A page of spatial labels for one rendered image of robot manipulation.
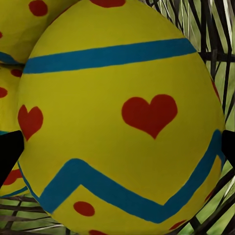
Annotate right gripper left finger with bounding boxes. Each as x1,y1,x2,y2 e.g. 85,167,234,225
0,131,24,188

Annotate wicker basket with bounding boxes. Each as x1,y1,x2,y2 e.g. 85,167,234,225
0,0,235,235

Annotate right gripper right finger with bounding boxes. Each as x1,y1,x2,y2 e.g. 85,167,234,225
222,130,235,169

